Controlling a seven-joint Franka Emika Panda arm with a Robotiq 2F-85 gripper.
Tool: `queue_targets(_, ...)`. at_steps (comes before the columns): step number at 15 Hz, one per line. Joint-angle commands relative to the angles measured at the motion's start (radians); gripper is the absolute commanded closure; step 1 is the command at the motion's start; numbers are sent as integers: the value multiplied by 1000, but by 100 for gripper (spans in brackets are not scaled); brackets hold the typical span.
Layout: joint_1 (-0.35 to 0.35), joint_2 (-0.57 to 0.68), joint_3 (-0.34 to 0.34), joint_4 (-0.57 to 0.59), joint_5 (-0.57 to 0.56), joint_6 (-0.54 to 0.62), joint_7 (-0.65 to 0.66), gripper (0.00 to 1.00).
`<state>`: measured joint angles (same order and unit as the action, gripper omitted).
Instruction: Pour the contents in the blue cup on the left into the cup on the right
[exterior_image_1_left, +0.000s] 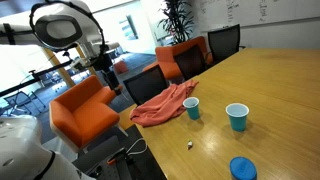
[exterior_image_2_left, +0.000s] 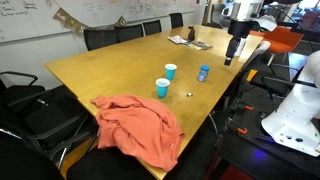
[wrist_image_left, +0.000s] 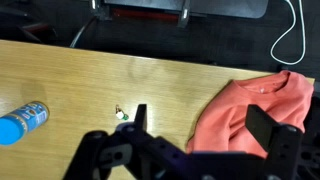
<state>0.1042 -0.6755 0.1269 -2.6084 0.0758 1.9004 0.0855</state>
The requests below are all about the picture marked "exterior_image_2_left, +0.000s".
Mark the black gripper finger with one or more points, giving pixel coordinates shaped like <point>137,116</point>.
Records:
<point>227,61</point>
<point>231,61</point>

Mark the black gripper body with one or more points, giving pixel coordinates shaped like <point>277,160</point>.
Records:
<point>238,30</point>

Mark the blue plastic cup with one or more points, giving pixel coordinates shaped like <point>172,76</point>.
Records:
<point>170,71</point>
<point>162,87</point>

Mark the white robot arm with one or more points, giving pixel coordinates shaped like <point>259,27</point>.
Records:
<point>290,124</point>

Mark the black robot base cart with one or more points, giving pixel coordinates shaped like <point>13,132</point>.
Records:
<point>246,146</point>

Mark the blue lidded candy jar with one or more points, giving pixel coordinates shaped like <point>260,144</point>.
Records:
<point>203,73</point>

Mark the brown bottle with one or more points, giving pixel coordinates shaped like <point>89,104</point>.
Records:
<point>191,35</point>

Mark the orange chair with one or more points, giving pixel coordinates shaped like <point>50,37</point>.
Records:
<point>281,39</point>

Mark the small wrapped candy on table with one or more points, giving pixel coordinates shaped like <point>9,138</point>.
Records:
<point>189,94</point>

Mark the black chair far right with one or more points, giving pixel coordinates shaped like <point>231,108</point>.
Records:
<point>176,20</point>

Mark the black chair behind table right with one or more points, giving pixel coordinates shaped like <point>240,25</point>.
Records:
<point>152,27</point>

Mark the black chair behind table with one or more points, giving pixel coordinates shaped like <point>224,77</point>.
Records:
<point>95,39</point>
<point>126,33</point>
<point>152,27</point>

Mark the black chair behind table middle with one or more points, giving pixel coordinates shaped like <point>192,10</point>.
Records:
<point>126,33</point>

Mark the orange cloth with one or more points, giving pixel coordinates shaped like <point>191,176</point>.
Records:
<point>139,127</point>

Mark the burlap bunting banner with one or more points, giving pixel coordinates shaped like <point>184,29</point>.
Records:
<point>70,23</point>

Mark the black office chair left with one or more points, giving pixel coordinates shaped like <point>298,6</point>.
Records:
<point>48,124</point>

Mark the black foreground chair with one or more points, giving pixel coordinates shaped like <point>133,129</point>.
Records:
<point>20,163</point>

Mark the whiteboard on wall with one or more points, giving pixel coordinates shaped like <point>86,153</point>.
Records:
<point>22,19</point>

